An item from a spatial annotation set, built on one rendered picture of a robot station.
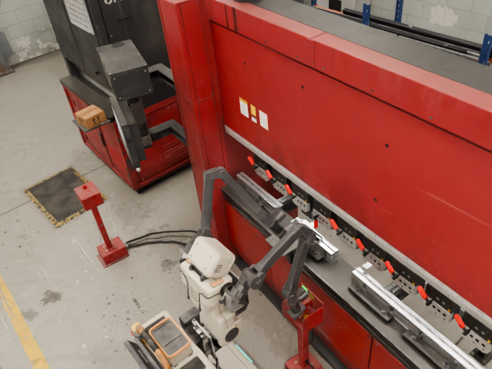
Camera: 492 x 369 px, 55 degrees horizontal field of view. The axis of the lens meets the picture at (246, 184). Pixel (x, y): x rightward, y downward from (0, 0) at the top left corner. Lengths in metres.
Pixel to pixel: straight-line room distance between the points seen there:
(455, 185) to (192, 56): 1.78
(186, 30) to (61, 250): 2.70
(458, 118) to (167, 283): 3.01
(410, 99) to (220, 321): 1.60
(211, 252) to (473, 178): 1.28
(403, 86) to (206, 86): 1.58
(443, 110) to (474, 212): 0.42
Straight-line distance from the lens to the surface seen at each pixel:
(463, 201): 1.98
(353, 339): 3.05
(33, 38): 9.29
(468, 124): 1.79
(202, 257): 2.47
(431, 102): 1.85
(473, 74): 1.95
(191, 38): 3.00
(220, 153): 3.45
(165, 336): 2.76
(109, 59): 3.26
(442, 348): 2.65
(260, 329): 3.78
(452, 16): 6.98
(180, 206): 4.88
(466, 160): 1.88
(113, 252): 4.45
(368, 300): 2.82
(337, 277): 2.95
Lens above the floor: 3.15
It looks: 39 degrees down
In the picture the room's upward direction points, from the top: 7 degrees counter-clockwise
